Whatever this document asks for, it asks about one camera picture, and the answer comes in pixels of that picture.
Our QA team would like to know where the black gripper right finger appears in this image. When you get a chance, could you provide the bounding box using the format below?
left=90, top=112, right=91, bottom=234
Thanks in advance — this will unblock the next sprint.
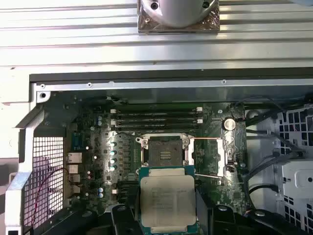
left=195, top=188, right=306, bottom=235

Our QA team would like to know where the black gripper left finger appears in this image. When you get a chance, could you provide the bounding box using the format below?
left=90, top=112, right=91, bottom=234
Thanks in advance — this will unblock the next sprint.
left=46, top=188, right=141, bottom=235

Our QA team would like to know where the silver square CPU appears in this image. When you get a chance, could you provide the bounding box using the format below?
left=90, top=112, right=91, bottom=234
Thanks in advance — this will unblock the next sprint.
left=138, top=167, right=198, bottom=235

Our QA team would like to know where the metal socket cover frame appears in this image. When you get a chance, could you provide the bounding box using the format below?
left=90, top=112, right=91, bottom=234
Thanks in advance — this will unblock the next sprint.
left=187, top=137, right=227, bottom=180

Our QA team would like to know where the CPU socket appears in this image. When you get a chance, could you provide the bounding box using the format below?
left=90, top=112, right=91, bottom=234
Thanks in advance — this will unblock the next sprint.
left=135, top=133, right=194, bottom=169

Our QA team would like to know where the RAM slot with white clips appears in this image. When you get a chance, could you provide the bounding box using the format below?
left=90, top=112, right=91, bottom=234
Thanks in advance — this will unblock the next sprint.
left=110, top=107, right=203, bottom=114
left=110, top=118, right=204, bottom=125

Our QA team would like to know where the green motherboard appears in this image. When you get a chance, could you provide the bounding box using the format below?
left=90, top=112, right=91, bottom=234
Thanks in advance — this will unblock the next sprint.
left=65, top=97, right=247, bottom=221

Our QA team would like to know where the teal serial port connector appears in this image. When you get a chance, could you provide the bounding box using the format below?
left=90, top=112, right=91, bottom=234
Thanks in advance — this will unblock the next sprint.
left=71, top=133, right=87, bottom=150

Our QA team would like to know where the silver metal drive cage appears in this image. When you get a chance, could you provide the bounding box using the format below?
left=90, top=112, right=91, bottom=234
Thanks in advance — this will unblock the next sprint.
left=273, top=102, right=313, bottom=235

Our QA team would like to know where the round silver coin battery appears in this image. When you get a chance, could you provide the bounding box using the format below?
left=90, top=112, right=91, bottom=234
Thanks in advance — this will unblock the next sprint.
left=222, top=117, right=237, bottom=131

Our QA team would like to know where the open black PC case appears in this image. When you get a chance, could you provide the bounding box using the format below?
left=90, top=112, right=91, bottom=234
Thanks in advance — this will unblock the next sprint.
left=0, top=69, right=313, bottom=235

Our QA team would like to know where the thick black cable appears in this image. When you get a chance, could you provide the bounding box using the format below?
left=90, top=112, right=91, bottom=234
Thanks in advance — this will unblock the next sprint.
left=246, top=126, right=306, bottom=159
left=246, top=183, right=279, bottom=204

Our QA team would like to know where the red and black twisted wire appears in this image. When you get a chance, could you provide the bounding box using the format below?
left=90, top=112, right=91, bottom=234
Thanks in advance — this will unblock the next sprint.
left=29, top=167, right=70, bottom=230

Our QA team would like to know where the brown square base plate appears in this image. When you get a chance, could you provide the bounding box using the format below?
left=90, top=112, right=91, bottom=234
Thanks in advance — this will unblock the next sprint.
left=137, top=0, right=221, bottom=34

